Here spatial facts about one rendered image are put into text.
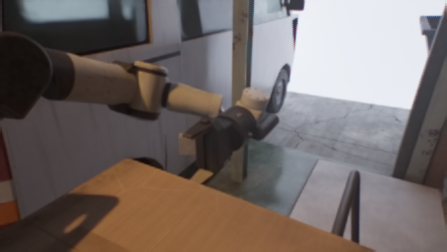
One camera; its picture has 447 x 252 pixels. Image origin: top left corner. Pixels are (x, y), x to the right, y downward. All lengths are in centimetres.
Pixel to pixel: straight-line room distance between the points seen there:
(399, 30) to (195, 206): 385
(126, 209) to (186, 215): 8
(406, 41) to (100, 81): 379
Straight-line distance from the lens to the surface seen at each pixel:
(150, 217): 40
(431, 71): 234
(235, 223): 38
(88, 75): 61
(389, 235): 200
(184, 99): 70
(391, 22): 411
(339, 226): 75
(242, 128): 61
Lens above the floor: 136
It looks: 25 degrees down
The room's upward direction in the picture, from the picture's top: straight up
